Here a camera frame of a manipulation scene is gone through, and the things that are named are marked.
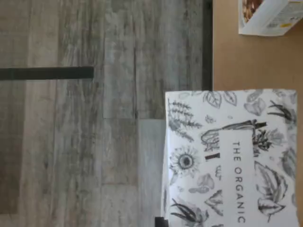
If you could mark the yellow purely elizabeth granola box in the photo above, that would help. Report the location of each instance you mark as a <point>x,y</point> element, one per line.
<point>265,26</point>

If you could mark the white box yellow strip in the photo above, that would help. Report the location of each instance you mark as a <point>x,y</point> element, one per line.
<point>232,165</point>

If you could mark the black floor tape strip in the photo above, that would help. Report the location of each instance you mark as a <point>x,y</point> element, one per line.
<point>47,73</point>

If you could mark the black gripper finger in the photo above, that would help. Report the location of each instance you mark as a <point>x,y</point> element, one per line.
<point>161,222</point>

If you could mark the wooden shelf board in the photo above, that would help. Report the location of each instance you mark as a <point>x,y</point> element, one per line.
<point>236,66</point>

